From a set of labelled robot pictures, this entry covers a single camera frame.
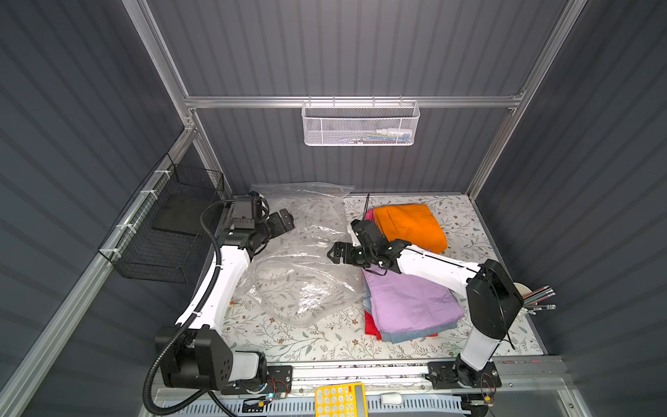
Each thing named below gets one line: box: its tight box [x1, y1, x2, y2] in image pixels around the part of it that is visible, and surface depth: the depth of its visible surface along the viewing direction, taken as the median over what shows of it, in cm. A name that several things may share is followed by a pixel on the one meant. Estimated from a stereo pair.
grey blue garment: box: [363, 280, 458, 345], surface depth 78 cm
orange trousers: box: [373, 204, 449, 255], surface depth 103 cm
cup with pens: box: [511, 281, 557, 325], surface depth 78 cm
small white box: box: [380, 392, 403, 405], surface depth 70 cm
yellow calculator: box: [314, 382, 369, 417], surface depth 71 cm
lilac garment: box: [361, 264, 465, 334], surface depth 79 cm
